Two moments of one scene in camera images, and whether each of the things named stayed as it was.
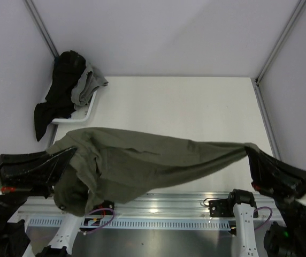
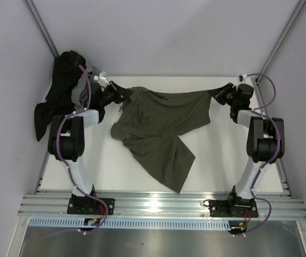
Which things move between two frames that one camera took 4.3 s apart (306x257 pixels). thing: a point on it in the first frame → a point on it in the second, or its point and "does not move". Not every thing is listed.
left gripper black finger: x=37 y=172 → x=114 y=93
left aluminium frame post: x=44 y=31 does not move
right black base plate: x=221 y=208 does not move
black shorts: x=59 y=103 does not move
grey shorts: x=90 y=81 does not move
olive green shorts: x=109 y=164 → x=151 y=123
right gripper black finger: x=274 y=177 → x=237 y=97
